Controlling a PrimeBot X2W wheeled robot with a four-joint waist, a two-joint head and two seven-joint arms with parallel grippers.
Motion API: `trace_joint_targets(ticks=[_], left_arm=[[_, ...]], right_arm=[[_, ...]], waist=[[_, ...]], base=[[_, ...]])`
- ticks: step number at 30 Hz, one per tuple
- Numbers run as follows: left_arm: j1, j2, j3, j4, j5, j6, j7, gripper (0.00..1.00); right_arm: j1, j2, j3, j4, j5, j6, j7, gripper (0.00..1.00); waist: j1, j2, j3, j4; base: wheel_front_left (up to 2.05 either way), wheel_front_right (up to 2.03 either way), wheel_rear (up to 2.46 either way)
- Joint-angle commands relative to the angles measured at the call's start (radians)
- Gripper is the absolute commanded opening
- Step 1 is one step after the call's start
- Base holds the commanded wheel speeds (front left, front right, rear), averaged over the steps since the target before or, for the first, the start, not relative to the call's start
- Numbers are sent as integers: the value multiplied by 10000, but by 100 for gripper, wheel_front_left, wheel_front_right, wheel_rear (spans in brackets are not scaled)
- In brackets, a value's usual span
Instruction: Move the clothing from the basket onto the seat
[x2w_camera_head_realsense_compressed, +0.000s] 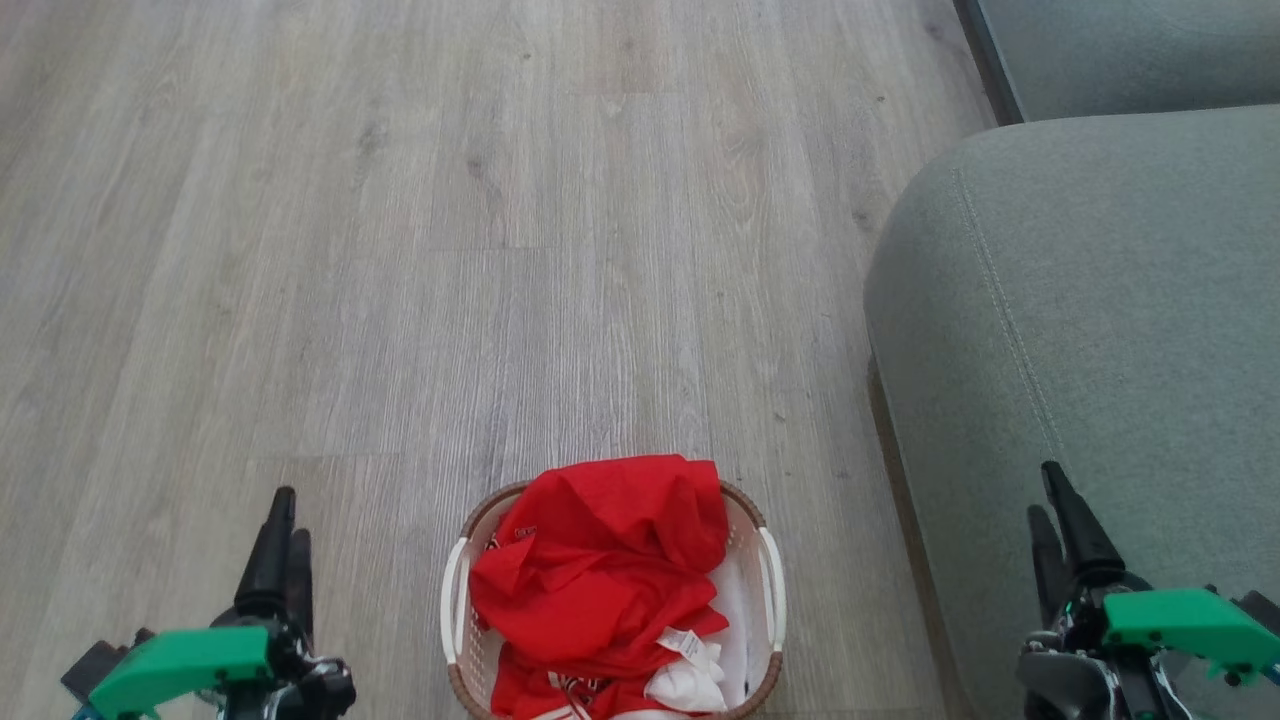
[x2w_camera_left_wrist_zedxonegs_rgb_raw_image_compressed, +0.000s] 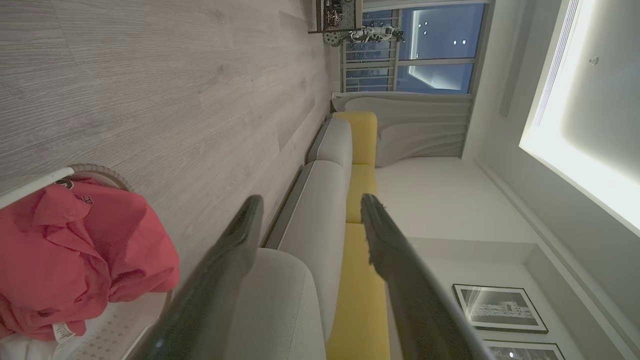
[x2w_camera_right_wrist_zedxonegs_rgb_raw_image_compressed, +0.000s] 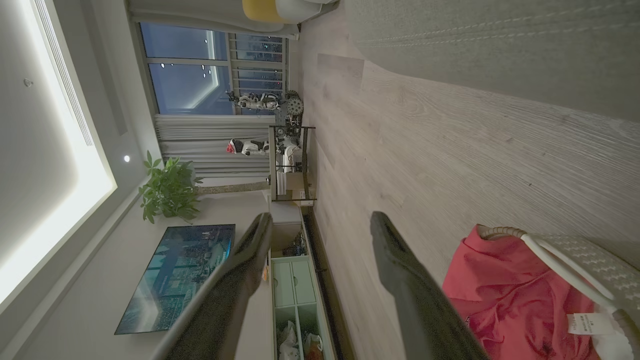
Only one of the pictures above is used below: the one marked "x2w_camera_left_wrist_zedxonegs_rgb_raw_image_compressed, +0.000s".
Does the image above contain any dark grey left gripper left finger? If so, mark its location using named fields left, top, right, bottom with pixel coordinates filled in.
left=127, top=195, right=264, bottom=360

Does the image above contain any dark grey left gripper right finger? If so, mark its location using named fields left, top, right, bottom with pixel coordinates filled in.
left=360, top=193, right=496, bottom=360

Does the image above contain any red and white garment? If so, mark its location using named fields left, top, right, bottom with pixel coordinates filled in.
left=0, top=177, right=181, bottom=346

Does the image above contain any grey fabric sofa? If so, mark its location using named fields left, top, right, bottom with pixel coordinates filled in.
left=225, top=116, right=356, bottom=360

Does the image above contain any black framed monochrome picture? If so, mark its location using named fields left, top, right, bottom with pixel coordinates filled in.
left=452, top=283, right=549, bottom=334
left=482, top=340, right=566, bottom=360

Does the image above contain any white laundry basket brown rim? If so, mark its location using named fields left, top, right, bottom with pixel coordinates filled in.
left=0, top=163, right=173, bottom=360

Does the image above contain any beige curtain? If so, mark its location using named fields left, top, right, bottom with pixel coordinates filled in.
left=331, top=91, right=473, bottom=168

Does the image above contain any white cloth basket liner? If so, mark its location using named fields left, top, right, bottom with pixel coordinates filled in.
left=0, top=332, right=58, bottom=360

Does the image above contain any recessed ceiling light panel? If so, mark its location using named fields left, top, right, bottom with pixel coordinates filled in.
left=518, top=0, right=640, bottom=238

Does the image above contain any white humanoid robot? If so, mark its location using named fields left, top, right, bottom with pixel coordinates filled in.
left=347, top=22, right=406, bottom=45

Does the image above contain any large window with white frame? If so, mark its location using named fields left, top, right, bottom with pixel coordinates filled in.
left=341, top=2, right=487, bottom=95

